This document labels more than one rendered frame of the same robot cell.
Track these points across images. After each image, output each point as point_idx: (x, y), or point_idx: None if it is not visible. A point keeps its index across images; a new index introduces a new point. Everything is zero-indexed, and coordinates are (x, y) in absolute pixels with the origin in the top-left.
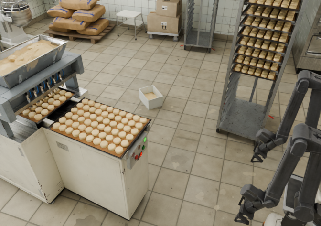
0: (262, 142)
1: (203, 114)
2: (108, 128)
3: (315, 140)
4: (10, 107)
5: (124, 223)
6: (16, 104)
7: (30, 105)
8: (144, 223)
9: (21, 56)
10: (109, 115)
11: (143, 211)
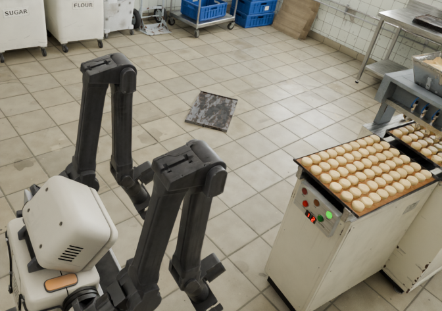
0: (212, 302)
1: None
2: (350, 167)
3: (104, 56)
4: (386, 86)
5: (266, 273)
6: (404, 102)
7: (404, 114)
8: (254, 294)
9: None
10: (379, 178)
11: (271, 302)
